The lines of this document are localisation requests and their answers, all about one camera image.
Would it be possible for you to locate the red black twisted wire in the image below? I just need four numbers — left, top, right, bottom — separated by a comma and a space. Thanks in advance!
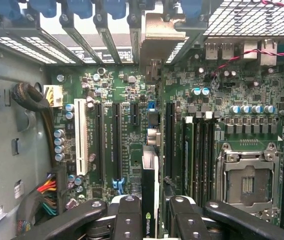
208, 48, 284, 77

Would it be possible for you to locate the installed dark RAM stick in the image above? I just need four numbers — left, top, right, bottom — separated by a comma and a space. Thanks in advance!
182, 115, 195, 198

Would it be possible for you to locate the long black expansion slot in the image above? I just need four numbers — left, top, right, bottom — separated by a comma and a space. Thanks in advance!
165, 101, 177, 182
93, 101, 106, 183

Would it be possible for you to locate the white power connector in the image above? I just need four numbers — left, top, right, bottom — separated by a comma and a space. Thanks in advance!
42, 84, 64, 109

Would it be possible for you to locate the white PCI expansion slot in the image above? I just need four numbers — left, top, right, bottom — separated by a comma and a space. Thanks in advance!
73, 98, 88, 177

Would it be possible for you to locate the short black expansion slot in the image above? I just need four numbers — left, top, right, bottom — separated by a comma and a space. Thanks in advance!
130, 102, 141, 127

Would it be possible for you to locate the coloured wire bundle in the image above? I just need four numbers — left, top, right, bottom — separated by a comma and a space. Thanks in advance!
16, 167, 68, 240

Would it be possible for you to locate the green motherboard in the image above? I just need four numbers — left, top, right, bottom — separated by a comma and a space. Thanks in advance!
44, 41, 284, 240

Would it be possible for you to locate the metal CPU socket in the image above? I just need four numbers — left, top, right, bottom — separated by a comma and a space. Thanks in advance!
214, 141, 282, 222

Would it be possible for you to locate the open black PC case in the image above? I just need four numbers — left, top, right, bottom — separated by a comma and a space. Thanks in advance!
0, 0, 284, 240

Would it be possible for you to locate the black braided cable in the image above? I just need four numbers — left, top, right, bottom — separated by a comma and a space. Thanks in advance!
10, 81, 58, 168

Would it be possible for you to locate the blue slot retention clip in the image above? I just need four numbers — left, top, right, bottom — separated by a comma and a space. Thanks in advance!
29, 0, 58, 19
66, 0, 93, 20
180, 0, 204, 19
103, 0, 128, 21

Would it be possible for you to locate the expansion slot with blue latch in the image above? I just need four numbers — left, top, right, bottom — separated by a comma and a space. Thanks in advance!
111, 101, 126, 197

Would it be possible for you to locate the metal rear port housing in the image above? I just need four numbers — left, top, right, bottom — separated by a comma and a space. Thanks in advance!
259, 39, 279, 67
220, 42, 235, 61
205, 42, 219, 61
241, 41, 259, 60

